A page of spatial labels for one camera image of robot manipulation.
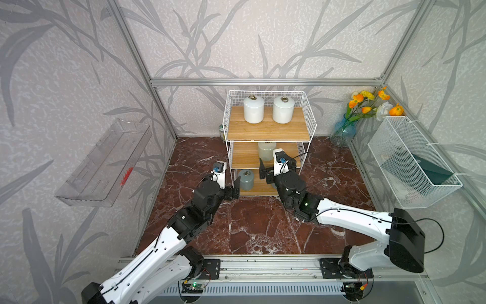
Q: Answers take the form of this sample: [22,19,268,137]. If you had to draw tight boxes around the white mesh wall basket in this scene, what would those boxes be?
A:
[368,116,463,209]

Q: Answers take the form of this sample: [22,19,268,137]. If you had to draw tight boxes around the orange and white flowers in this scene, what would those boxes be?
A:
[344,87,405,122]

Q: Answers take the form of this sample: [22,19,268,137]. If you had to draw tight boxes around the blue glass vase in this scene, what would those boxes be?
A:
[330,117,356,148]

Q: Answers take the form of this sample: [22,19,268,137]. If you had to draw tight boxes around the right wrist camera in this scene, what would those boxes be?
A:
[273,148,290,176]

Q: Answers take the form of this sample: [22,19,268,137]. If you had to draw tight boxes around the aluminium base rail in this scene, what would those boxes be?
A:
[204,255,429,283]

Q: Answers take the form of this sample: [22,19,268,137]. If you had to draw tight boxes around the clear plastic wall tray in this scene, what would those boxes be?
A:
[54,119,153,208]

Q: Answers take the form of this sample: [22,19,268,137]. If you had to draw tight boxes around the green book in basket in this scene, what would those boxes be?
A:
[381,148,453,187]

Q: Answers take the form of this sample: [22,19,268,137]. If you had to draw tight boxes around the yellow label sunflower jar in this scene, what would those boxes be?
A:
[218,124,226,143]

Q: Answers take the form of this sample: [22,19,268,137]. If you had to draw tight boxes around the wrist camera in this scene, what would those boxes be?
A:
[273,148,290,176]
[210,161,227,190]

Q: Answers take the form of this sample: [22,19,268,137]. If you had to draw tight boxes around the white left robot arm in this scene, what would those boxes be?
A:
[82,179,240,303]

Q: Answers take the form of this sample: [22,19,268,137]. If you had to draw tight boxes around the white wire three-tier shelf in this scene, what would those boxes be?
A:
[222,90,317,197]

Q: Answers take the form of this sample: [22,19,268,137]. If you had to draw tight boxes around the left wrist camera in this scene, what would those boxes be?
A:
[210,161,227,190]

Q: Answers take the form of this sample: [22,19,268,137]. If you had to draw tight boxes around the beige tea canister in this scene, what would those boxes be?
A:
[258,142,277,162]

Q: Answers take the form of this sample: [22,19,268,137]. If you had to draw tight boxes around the left white tea canister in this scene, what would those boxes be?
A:
[243,94,265,124]

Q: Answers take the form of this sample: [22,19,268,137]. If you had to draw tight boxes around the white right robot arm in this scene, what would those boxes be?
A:
[259,158,425,273]

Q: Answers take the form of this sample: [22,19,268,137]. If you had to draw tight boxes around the blue-grey tea canister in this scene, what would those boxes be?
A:
[239,169,254,191]

